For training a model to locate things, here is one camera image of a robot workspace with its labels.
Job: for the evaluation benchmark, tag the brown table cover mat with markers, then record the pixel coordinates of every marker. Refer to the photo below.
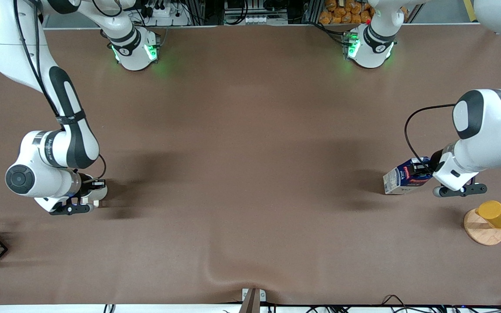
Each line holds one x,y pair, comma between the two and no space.
250,152

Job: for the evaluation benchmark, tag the blue white milk carton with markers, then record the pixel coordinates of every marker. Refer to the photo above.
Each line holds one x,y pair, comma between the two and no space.
398,180

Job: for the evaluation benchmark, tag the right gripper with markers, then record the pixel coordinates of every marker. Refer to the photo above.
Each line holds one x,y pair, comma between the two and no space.
86,182

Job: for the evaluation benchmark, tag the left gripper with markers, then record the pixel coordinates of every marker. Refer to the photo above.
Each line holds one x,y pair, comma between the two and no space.
435,161

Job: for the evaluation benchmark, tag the metal table clamp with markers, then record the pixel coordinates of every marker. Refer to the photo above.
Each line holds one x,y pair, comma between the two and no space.
253,300

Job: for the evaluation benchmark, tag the yellow plastic cup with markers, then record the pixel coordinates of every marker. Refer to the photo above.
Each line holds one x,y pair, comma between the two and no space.
496,214

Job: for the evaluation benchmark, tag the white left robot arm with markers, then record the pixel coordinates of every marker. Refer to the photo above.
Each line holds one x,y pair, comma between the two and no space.
489,130

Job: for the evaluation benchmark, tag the wooden cup stand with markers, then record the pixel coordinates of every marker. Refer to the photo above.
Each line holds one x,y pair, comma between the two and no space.
483,234

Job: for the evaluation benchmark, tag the white power strip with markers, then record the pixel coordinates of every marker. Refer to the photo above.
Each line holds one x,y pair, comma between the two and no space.
168,13

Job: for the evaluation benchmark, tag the pile of orange packets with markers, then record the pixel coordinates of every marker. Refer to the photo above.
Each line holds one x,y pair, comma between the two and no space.
342,13

